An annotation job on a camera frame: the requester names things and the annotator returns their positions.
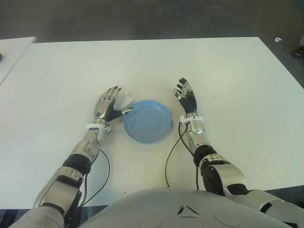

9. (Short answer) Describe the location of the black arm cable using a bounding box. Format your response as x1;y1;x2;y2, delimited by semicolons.
164;122;200;190
68;148;111;220

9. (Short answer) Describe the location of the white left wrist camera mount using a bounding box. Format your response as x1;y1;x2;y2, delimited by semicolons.
86;123;112;133

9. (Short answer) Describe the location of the silver robot torso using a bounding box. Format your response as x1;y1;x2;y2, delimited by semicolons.
78;186;288;228

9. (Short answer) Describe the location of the white charger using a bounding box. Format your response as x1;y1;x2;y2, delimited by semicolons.
115;91;134;112

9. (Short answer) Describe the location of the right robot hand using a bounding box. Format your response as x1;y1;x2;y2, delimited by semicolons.
172;76;198;118

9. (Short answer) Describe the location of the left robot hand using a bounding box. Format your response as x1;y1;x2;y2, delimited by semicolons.
93;85;135;124

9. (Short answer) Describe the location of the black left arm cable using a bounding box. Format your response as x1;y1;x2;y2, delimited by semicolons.
68;148;111;220

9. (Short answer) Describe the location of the white side table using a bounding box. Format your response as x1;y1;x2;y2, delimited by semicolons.
0;36;37;85

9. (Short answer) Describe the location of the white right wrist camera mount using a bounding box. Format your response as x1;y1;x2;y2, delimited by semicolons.
179;115;203;125

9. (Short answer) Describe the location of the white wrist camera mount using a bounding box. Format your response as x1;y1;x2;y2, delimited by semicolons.
86;123;112;133
179;115;203;125

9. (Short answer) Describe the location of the blue plate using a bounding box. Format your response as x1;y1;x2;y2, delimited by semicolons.
123;99;172;144

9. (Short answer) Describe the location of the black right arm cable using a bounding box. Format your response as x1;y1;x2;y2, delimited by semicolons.
164;122;200;190

